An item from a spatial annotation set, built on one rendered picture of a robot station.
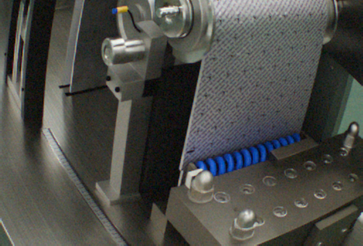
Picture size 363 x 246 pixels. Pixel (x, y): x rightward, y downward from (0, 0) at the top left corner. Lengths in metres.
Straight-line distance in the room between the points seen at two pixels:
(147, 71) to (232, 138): 0.16
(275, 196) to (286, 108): 0.16
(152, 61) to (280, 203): 0.27
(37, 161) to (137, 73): 0.29
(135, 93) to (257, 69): 0.17
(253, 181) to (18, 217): 0.39
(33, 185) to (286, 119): 0.44
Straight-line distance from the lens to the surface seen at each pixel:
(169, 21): 0.98
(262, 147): 1.10
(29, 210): 1.12
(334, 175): 1.12
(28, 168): 1.20
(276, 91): 1.08
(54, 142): 1.27
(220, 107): 1.02
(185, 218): 1.00
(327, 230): 1.04
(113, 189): 1.17
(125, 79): 1.02
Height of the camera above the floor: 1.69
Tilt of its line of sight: 34 degrees down
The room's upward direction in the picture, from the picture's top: 11 degrees clockwise
